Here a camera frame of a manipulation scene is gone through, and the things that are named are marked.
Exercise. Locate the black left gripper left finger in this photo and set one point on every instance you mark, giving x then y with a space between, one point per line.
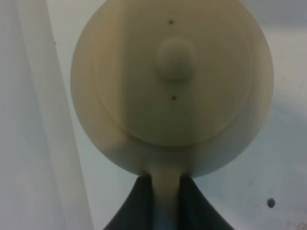
136 213

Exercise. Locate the beige teapot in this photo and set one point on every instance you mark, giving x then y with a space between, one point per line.
171 88

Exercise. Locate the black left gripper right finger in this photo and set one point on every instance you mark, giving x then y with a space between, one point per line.
195 211

